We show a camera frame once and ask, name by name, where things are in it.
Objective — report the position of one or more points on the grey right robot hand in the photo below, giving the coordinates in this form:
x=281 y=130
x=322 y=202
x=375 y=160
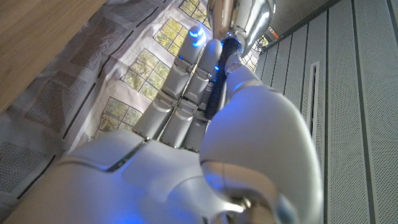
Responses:
x=155 y=180

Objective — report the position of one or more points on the printed window backdrop cloth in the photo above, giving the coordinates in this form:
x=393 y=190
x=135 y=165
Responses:
x=93 y=62

